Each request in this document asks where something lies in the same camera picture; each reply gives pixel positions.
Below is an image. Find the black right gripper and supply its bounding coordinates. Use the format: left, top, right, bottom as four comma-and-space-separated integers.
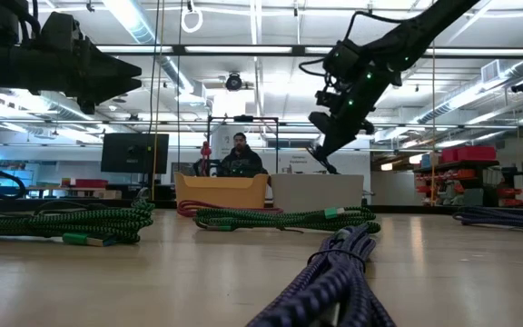
306, 97, 376, 175

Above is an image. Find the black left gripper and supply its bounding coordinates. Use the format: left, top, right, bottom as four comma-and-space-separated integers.
34, 38, 143, 114

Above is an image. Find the green braided cable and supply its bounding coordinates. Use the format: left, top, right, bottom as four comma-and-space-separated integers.
192, 206, 382, 235
0, 198, 156, 248

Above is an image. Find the purple braided cable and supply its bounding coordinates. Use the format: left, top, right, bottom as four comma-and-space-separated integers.
245, 224, 397, 327
451, 206, 523, 232

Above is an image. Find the red braided cable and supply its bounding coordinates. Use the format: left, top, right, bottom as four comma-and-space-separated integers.
176, 199, 285, 218

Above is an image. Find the grey plastic bin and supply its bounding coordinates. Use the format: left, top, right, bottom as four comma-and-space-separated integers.
270, 173, 365, 213

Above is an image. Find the black monitor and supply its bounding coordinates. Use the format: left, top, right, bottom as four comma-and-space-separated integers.
100, 133, 171, 174

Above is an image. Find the person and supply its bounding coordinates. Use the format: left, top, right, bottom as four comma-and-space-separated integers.
215, 132, 270, 178

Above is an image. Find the red box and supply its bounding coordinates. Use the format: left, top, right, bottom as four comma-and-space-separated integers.
74, 178, 109, 189

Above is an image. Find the yellow plastic bin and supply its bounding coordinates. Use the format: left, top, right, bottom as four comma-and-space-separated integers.
173, 172, 271, 210

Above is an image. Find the black overhead beam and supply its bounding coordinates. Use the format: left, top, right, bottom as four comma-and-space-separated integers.
95, 44, 523, 58

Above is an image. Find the wooden background table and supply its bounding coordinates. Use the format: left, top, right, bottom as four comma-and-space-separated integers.
25, 184, 123, 200

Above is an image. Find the storage shelf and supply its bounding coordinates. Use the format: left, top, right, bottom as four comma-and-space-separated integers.
413, 144, 523, 208

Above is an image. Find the red storage bin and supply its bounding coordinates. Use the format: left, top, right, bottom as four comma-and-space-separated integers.
440, 145, 498, 164

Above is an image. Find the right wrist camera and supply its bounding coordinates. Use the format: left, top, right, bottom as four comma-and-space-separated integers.
309, 111, 335, 136

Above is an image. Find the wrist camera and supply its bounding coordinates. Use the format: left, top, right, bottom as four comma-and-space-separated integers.
309, 111, 335, 136
38, 11, 85, 46

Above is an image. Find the yellow hanging cord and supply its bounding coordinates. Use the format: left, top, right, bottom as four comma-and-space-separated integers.
151, 0, 166, 201

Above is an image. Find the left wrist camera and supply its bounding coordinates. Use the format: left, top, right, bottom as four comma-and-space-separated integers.
38, 11, 85, 46

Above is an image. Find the black metal stand frame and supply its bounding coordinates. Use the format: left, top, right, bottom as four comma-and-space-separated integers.
205, 114, 281, 176

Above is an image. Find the white hanging ring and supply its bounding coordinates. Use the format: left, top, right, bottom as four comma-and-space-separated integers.
181, 0, 204, 35

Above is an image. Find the black table frame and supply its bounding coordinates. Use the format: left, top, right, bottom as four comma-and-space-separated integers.
0, 194, 523, 224

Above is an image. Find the red hanging strap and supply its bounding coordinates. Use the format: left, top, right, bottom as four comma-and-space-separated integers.
200, 140, 212, 176

